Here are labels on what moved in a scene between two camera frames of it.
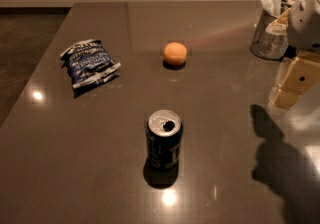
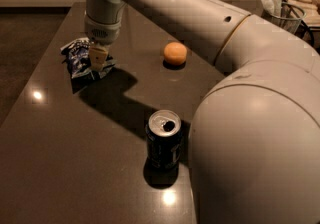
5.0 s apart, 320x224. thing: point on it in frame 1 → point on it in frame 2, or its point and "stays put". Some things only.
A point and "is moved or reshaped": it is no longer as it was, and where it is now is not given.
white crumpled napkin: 271,2 stays put
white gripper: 305,23 → 101,31
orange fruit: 175,53 stays put
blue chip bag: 89,64 is moved or reshaped
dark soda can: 163,140 stays put
